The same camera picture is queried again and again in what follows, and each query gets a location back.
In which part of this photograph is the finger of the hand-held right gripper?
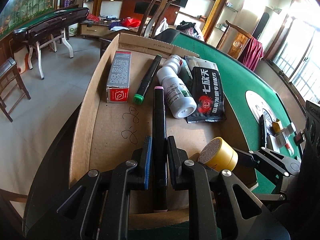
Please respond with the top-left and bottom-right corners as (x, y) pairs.
(234, 147), (302, 178)

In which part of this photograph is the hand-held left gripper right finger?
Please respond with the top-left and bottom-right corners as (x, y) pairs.
(167, 135), (288, 240)

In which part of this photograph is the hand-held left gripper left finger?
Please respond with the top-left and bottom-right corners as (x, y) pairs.
(26, 135), (153, 240)

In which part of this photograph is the yellow round container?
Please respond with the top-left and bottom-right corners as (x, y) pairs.
(197, 137), (239, 172)

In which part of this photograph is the black marker with pink caps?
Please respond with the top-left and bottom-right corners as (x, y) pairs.
(152, 86), (168, 212)

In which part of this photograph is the cardboard box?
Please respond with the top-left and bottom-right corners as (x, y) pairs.
(69, 32), (259, 228)

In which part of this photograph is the white bottle with red label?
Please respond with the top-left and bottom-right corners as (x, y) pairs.
(164, 54), (184, 74)

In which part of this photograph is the white glue tube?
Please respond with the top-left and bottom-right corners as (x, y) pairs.
(276, 134), (295, 155)

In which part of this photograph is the black pen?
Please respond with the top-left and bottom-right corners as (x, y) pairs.
(259, 114), (270, 148)

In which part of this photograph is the white bottle with green label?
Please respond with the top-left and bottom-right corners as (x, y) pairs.
(156, 66), (197, 119)

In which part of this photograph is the black packet with crab print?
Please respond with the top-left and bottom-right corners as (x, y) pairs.
(186, 66), (227, 124)

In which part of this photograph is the black marker with green cap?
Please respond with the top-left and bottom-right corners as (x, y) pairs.
(133, 54), (162, 105)

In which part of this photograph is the window with metal grille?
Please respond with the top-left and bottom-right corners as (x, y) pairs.
(272, 17), (320, 103)

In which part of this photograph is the grey and red carton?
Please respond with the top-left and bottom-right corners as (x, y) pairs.
(106, 51), (132, 103)

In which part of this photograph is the green felt mahjong table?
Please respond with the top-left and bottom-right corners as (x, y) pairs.
(24, 29), (307, 240)

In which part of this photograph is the dark red cloth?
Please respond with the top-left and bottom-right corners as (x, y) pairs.
(239, 37), (264, 72)

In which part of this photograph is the carved light wooden chair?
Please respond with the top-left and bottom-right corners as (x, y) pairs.
(216, 20), (253, 60)

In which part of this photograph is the patterned fabric bag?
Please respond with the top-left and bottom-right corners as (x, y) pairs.
(185, 26), (203, 37)

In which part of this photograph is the white plastic bag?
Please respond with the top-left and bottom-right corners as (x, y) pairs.
(156, 18), (169, 34)

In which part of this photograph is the black cloth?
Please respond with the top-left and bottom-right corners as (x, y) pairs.
(176, 20), (198, 29)

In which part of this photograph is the tall black tower appliance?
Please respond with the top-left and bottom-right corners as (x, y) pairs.
(252, 12), (270, 39)

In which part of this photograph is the low wooden cabinet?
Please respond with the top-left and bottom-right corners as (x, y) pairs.
(80, 21), (120, 39)

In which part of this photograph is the dark wooden chair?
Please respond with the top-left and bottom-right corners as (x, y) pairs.
(100, 0), (177, 55)

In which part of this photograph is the rolled beige mat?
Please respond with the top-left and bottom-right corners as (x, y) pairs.
(15, 47), (33, 74)

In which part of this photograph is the wooden stool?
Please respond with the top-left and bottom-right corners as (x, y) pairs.
(0, 57), (32, 123)

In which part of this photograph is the dark folding mahjong table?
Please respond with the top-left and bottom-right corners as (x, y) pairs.
(12, 7), (90, 80)

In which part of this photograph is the wooden wall shelf unit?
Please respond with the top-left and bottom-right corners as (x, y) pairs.
(84, 0), (247, 43)

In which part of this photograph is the flower wall mural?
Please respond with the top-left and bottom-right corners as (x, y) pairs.
(0, 0), (59, 40)

